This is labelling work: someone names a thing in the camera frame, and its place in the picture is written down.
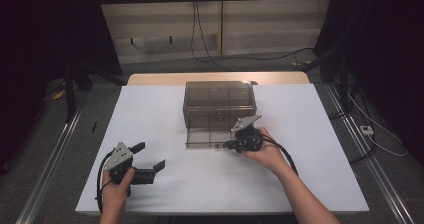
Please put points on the person's right hand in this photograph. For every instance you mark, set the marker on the person's right hand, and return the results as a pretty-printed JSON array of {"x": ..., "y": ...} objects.
[{"x": 266, "y": 155}]

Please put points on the black wall hook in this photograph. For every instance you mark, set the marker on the black wall hook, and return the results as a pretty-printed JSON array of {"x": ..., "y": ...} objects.
[
  {"x": 171, "y": 39},
  {"x": 131, "y": 41}
]

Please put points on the wooden table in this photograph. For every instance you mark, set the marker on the wooden table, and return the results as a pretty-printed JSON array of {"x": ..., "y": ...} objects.
[{"x": 160, "y": 79}]

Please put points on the person's left hand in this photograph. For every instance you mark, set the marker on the person's left hand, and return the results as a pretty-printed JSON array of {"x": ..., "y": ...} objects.
[{"x": 115, "y": 194}]

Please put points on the white table mat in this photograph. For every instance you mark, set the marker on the white table mat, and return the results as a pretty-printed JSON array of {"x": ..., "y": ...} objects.
[{"x": 160, "y": 117}]

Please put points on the small black stick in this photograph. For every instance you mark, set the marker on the small black stick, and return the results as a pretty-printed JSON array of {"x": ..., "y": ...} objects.
[{"x": 94, "y": 126}]

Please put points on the black metal stand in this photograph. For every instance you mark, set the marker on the black metal stand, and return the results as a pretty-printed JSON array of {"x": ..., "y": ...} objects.
[
  {"x": 343, "y": 84},
  {"x": 70, "y": 97}
]

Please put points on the yellow floor tape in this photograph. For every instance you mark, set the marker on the yellow floor tape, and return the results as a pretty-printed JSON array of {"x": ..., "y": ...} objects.
[
  {"x": 58, "y": 95},
  {"x": 301, "y": 63}
]

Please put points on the smoky transparent drawer box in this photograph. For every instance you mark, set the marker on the smoky transparent drawer box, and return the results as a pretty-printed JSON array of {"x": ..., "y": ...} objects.
[{"x": 218, "y": 97}]

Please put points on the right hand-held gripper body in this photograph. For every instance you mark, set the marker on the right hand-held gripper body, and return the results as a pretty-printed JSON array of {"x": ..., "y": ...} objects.
[{"x": 248, "y": 135}]

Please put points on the white power strip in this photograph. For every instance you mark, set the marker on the white power strip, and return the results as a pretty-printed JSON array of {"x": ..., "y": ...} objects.
[{"x": 366, "y": 129}]

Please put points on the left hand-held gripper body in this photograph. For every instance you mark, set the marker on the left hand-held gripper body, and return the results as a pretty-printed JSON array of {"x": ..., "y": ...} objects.
[{"x": 118, "y": 157}]

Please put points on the black curtain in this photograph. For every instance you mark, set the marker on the black curtain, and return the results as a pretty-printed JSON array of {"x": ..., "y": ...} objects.
[
  {"x": 386, "y": 50},
  {"x": 40, "y": 50}
]

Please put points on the aluminium floor rail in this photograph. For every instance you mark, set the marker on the aluminium floor rail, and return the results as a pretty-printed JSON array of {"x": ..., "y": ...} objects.
[
  {"x": 384, "y": 184},
  {"x": 50, "y": 170}
]

